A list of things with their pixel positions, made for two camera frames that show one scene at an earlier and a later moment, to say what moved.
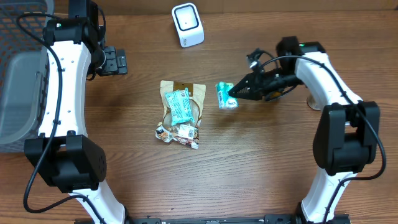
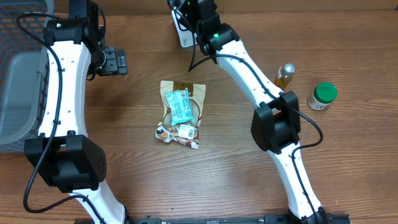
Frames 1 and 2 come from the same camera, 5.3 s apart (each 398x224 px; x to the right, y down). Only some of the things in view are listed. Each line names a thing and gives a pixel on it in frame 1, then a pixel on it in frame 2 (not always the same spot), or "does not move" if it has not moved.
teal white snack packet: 180,106 does not move
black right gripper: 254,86 to 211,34
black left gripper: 117,64 does not move
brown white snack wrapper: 186,133 does not move
